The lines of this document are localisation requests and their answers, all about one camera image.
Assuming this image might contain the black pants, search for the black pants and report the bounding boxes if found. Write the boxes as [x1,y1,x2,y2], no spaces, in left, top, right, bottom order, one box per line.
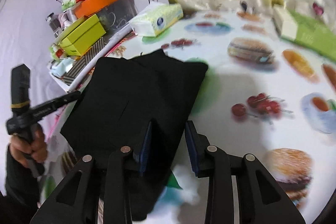
[60,50,208,221]

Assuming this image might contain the person's left forearm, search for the person's left forearm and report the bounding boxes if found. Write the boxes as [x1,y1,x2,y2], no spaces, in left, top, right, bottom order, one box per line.
[1,150,40,223]

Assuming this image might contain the person's left hand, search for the person's left hand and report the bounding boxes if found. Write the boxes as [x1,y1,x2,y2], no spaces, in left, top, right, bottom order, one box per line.
[9,124,48,168]

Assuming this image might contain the striped black white box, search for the striped black white box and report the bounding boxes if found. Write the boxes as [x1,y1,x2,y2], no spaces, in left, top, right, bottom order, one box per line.
[62,38,108,86]

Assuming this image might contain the yellow-green shoe box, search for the yellow-green shoe box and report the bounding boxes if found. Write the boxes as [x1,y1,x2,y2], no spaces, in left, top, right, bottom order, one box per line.
[54,14,106,56]

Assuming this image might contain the tissue pack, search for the tissue pack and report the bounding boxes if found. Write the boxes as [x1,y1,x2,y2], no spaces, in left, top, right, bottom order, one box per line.
[129,2,183,38]

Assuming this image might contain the green flat box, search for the green flat box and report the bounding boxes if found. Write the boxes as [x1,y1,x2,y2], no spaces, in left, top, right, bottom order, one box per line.
[273,5,336,61]

